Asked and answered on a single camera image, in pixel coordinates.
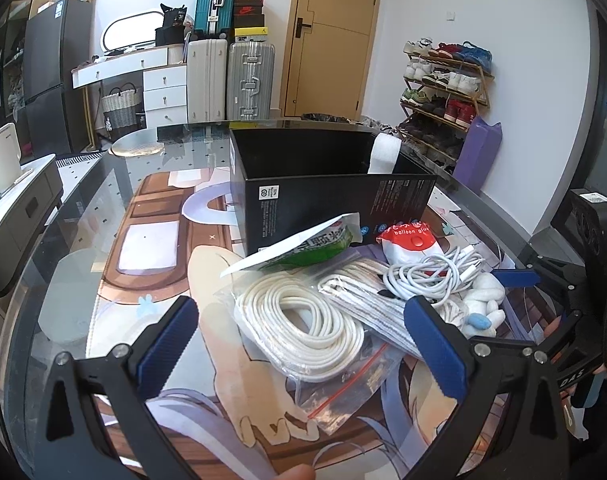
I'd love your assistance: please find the white electric kettle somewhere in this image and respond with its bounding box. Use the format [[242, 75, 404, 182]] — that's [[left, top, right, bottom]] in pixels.
[[0, 122, 23, 188]]

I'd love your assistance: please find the zip bag of white rope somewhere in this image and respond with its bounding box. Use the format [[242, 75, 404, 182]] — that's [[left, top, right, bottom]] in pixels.
[[214, 260, 404, 436]]

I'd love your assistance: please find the green white snack packet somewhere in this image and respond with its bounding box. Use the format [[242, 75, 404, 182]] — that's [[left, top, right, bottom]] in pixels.
[[220, 212, 363, 278]]

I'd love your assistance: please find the white plush toy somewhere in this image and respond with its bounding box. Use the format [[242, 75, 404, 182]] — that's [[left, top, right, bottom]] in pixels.
[[441, 272, 507, 338]]

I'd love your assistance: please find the person's left hand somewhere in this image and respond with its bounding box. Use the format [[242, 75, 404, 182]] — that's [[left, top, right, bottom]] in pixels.
[[271, 464, 317, 480]]

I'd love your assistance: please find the black fridge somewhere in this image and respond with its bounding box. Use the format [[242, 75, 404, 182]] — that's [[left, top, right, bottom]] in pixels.
[[22, 0, 94, 156]]

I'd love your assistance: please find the zip bag of white laces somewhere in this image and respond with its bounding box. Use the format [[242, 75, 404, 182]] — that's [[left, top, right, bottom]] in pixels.
[[317, 257, 424, 361]]

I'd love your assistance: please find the white suitcase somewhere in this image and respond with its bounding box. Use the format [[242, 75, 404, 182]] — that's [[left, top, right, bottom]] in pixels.
[[186, 37, 229, 123]]

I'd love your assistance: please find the collection of sneakers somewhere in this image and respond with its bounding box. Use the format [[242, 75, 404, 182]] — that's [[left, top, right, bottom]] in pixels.
[[401, 37, 493, 168]]

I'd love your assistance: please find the oval white mirror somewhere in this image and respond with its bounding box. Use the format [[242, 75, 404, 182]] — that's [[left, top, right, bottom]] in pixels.
[[102, 10, 164, 56]]

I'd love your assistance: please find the black bag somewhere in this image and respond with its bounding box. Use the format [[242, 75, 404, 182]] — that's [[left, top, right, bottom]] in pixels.
[[155, 4, 189, 46]]

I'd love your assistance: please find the pile of black white shoes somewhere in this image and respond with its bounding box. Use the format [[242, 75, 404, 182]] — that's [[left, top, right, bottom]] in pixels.
[[361, 115, 409, 137]]

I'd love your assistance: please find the woven basket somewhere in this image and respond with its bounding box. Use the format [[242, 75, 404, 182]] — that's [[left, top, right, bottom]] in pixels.
[[101, 86, 144, 133]]

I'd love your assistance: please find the wooden door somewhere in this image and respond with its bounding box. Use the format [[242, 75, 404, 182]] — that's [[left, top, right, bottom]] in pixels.
[[282, 0, 384, 117]]

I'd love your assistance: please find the teal suitcase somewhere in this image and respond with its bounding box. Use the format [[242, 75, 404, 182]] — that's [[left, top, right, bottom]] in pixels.
[[194, 0, 238, 38]]

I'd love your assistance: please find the silver suitcase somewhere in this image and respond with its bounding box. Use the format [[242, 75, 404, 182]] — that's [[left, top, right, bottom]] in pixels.
[[226, 40, 276, 121]]

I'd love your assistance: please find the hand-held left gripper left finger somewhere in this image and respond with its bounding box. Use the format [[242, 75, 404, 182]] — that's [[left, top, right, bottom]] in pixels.
[[36, 295, 204, 480]]

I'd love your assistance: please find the red white glue packet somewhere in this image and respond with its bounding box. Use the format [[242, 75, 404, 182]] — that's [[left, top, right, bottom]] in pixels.
[[375, 220, 441, 267]]

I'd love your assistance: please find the grey white side cabinet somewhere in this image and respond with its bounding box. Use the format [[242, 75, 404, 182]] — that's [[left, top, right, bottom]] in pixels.
[[0, 154, 64, 298]]

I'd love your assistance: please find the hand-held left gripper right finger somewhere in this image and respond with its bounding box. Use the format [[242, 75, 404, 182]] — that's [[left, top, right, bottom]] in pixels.
[[402, 295, 571, 480]]

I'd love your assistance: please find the white charging cable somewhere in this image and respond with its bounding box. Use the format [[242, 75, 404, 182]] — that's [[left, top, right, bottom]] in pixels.
[[385, 246, 487, 306]]

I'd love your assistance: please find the printed table mat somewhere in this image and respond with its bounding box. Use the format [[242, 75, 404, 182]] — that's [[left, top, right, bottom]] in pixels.
[[81, 160, 589, 480]]

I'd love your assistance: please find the black cardboard box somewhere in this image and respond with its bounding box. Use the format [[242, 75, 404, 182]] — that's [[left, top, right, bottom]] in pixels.
[[228, 127, 439, 257]]

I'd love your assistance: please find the purple bag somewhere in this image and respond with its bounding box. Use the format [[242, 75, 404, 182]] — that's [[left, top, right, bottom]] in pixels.
[[452, 115, 503, 193]]

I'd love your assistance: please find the grey round stool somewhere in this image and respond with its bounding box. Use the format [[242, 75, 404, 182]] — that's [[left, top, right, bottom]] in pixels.
[[111, 135, 162, 158], [36, 250, 109, 346]]

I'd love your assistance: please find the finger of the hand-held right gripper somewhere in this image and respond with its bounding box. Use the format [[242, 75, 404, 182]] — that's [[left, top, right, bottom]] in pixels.
[[536, 309, 584, 361], [492, 247, 579, 306]]

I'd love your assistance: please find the dark glass wardrobe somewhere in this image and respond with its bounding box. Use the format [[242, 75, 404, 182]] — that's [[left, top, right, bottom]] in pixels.
[[0, 15, 29, 131]]

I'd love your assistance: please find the white dresser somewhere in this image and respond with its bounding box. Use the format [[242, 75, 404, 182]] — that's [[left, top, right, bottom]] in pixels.
[[72, 42, 189, 128]]

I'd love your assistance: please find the wooden shoe rack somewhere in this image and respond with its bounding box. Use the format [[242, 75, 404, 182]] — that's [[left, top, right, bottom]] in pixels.
[[398, 37, 495, 171]]

